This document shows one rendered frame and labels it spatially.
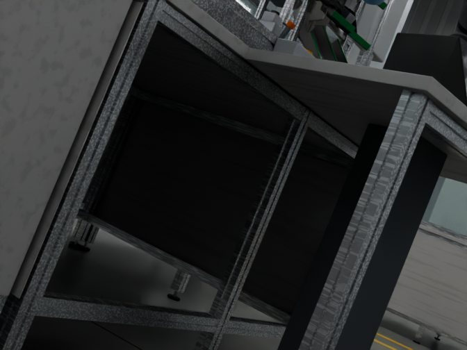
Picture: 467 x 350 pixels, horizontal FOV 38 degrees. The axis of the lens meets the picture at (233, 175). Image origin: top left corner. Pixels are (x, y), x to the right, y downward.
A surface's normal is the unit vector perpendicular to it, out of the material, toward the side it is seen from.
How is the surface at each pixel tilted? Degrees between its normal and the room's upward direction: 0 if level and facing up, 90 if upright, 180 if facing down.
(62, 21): 90
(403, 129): 90
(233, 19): 90
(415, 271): 90
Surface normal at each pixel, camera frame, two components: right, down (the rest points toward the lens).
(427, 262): -0.40, -0.19
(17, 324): 0.77, 0.29
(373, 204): -0.66, -0.29
